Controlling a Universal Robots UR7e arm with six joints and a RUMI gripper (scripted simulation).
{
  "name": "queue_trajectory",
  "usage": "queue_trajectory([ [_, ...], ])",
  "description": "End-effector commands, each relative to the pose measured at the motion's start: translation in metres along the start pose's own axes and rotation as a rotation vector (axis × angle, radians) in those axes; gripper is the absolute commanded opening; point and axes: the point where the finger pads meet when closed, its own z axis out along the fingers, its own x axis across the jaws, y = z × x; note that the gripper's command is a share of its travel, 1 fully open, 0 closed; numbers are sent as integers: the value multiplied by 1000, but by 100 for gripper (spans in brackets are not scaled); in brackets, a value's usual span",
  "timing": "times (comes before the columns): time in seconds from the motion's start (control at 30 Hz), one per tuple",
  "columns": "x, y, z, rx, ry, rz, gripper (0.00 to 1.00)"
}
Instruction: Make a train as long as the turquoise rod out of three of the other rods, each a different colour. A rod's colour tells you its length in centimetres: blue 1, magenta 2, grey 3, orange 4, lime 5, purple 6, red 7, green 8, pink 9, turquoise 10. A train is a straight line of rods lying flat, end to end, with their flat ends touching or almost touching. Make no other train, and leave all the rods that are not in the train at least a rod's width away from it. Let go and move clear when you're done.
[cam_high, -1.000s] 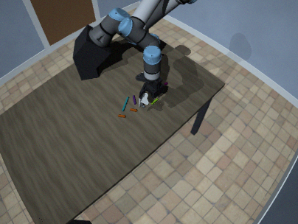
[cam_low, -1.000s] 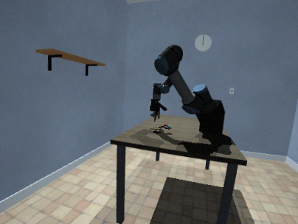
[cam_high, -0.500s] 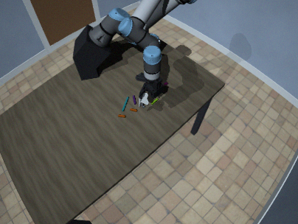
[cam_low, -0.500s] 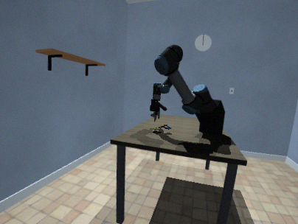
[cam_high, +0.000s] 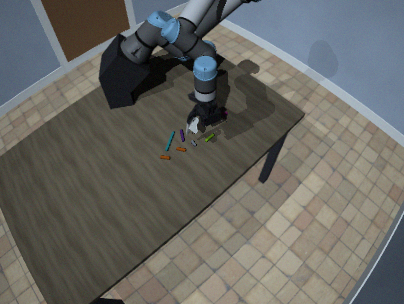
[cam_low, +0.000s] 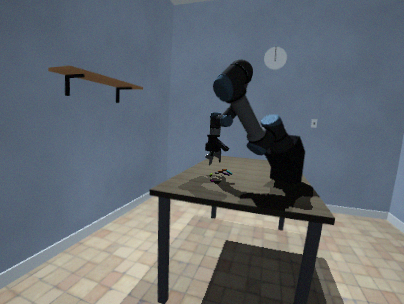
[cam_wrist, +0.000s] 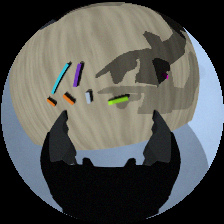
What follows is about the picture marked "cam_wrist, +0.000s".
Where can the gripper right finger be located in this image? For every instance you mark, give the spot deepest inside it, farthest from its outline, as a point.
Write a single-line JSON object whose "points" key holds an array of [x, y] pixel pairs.
{"points": [[162, 151]]}

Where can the lime green rod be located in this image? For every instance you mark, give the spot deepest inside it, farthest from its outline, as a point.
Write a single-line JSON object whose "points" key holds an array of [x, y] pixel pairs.
{"points": [[117, 100]]}

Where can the magenta rod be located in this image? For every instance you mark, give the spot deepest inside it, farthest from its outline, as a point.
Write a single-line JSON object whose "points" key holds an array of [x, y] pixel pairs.
{"points": [[164, 75]]}

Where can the purple rod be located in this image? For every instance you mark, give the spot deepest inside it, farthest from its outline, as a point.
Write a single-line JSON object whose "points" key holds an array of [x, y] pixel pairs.
{"points": [[77, 75]]}

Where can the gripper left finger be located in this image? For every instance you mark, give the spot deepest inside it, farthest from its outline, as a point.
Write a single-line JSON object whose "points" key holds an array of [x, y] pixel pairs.
{"points": [[58, 151]]}

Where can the turquoise rod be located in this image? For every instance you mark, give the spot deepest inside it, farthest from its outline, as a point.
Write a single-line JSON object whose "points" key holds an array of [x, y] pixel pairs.
{"points": [[60, 77]]}

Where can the orange rod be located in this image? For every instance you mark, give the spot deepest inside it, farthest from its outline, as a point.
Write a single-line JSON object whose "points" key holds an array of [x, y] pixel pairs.
{"points": [[69, 99], [51, 101]]}

